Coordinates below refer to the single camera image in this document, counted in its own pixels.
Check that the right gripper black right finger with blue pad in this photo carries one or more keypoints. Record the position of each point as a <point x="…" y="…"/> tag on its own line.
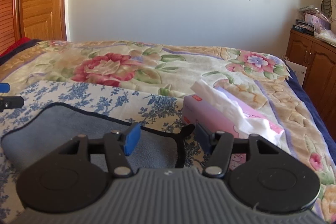
<point x="219" y="146"/>

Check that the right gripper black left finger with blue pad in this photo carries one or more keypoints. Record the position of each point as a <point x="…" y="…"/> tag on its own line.
<point x="115" y="146"/>

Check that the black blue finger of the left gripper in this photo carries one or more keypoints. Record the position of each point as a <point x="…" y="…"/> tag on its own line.
<point x="9" y="102"/>

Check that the pink tissue pack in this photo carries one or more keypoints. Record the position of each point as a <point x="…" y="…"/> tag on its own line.
<point x="219" y="111"/>

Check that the grey towel black trim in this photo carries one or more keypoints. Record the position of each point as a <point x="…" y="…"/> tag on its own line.
<point x="57" y="124"/>

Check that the blue floral white cloth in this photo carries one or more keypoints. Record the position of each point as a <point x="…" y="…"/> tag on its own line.
<point x="161" y="113"/>

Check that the red blanket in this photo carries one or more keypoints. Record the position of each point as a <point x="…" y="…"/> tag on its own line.
<point x="18" y="46"/>

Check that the floral bed blanket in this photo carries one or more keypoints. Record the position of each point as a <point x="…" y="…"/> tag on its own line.
<point x="261" y="80"/>

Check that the white paper board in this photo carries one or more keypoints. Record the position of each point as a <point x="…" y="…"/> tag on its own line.
<point x="299" y="71"/>

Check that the wooden cabinet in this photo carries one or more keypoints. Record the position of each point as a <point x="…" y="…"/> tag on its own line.
<point x="319" y="83"/>

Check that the dark book stack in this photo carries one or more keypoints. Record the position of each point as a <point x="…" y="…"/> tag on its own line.
<point x="303" y="27"/>

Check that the plastic bag on cabinet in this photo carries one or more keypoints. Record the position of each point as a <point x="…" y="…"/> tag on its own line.
<point x="326" y="36"/>

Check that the pink box on cabinet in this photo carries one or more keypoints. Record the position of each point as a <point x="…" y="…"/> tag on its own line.
<point x="317" y="22"/>

